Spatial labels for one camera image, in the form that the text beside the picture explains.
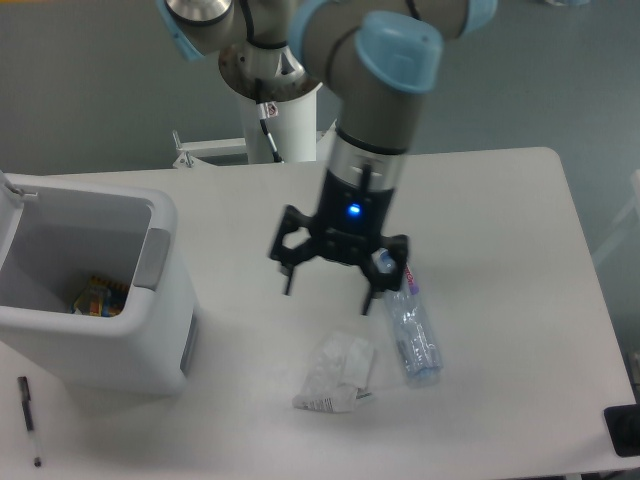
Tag crumpled white plastic wrapper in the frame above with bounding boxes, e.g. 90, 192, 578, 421
292, 331, 375, 414

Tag black device at table edge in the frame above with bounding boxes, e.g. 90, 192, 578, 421
603, 404, 639, 458

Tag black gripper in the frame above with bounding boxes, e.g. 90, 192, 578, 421
268, 167, 411, 317

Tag clear plastic water bottle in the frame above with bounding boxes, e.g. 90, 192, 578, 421
382, 263, 443, 388

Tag black pen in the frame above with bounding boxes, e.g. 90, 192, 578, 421
17, 376, 43, 469

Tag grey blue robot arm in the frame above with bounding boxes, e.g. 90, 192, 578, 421
157, 1, 497, 298

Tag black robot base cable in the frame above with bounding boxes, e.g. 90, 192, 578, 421
253, 77, 286, 164

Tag colourful snack wrapper in bin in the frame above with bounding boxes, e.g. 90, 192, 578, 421
69, 276, 130, 318

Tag white push-lid trash can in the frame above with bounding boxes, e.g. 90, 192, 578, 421
1, 174, 197, 395

